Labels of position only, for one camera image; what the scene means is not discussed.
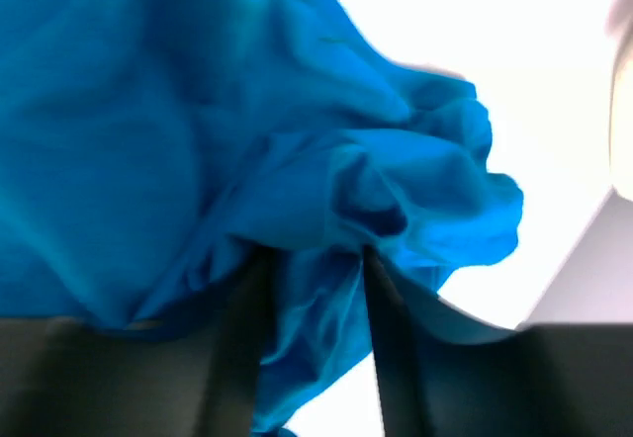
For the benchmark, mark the blue t shirt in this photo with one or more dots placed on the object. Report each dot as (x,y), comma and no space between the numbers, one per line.
(147,146)

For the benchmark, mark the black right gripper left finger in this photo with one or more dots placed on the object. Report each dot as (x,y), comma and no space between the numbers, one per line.
(59,378)

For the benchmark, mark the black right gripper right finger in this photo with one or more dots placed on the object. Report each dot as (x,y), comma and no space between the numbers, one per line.
(442,372)

